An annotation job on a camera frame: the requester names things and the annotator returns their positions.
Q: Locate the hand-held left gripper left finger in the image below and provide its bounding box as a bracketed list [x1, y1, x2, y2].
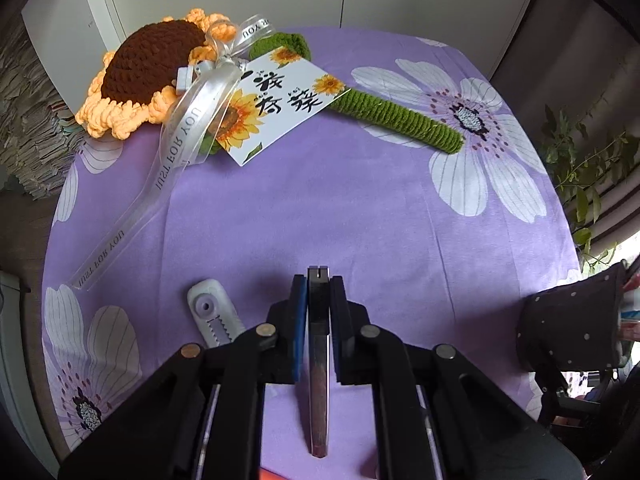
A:
[57, 274, 308, 480]

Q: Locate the white sunflower gift card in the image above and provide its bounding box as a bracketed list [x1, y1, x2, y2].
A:
[207, 46, 351, 167]

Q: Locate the white side furniture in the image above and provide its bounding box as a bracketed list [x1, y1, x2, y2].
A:
[0, 270, 56, 476]

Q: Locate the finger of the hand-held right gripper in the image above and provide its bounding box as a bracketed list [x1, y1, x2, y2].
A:
[530, 352, 573, 423]

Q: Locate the silver metal utility knife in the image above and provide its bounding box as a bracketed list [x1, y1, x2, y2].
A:
[306, 265, 332, 459]

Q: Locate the clear printed ribbon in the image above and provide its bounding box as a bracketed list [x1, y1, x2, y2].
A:
[70, 16, 276, 292]

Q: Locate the grey curtain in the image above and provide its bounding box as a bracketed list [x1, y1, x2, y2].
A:
[490, 0, 640, 241]

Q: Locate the green leafy plant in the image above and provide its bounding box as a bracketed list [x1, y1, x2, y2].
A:
[540, 105, 640, 276]

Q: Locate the crochet sunflower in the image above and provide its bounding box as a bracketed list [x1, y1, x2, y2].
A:
[75, 8, 465, 156]

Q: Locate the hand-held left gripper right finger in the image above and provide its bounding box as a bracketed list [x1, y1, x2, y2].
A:
[330, 275, 586, 480]

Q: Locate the white plastic utility knife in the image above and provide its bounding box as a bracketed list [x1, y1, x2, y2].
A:
[187, 280, 247, 348]

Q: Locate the purple floral tablecloth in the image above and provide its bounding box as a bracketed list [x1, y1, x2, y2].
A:
[42, 27, 586, 480]

